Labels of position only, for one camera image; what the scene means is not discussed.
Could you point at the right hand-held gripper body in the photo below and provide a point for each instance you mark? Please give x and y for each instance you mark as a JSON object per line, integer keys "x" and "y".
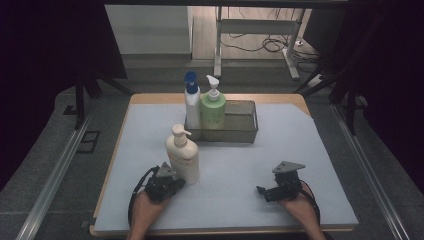
{"x": 288, "y": 185}

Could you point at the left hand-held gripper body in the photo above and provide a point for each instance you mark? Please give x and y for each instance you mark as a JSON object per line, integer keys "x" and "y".
{"x": 161, "y": 186}

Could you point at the cream pump bottle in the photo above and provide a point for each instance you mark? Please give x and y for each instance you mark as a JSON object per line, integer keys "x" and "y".
{"x": 185, "y": 160}

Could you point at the metal mesh basket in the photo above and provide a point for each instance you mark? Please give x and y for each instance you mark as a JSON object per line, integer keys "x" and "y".
{"x": 240, "y": 131}

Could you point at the green pump bottle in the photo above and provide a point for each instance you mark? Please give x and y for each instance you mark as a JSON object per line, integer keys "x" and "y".
{"x": 213, "y": 113}

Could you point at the white bottle with blue pump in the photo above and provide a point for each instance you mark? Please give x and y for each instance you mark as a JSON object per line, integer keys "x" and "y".
{"x": 192, "y": 106}

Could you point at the person's right hand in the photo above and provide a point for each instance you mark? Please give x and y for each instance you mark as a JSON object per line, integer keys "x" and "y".
{"x": 301, "y": 206}

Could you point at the person's left hand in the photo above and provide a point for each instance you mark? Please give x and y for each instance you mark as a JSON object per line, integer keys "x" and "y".
{"x": 148, "y": 208}

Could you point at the light blue table mat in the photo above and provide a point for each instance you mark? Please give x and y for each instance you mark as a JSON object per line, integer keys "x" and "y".
{"x": 233, "y": 186}

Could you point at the black metal stand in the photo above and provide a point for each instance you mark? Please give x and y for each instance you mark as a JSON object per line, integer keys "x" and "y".
{"x": 350, "y": 106}
{"x": 79, "y": 100}

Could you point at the white power strip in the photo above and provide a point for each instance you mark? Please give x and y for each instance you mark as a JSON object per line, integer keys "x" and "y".
{"x": 299, "y": 42}

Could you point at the white cabinet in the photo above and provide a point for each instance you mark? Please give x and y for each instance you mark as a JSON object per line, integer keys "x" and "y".
{"x": 150, "y": 30}

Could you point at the dark curtain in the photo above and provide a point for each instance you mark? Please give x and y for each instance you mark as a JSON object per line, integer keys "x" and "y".
{"x": 40, "y": 66}
{"x": 393, "y": 66}

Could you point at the aluminium rail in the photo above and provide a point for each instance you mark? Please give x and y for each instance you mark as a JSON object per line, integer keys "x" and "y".
{"x": 370, "y": 173}
{"x": 50, "y": 186}

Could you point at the white metal desk frame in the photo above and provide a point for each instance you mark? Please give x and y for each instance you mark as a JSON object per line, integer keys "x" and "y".
{"x": 256, "y": 26}

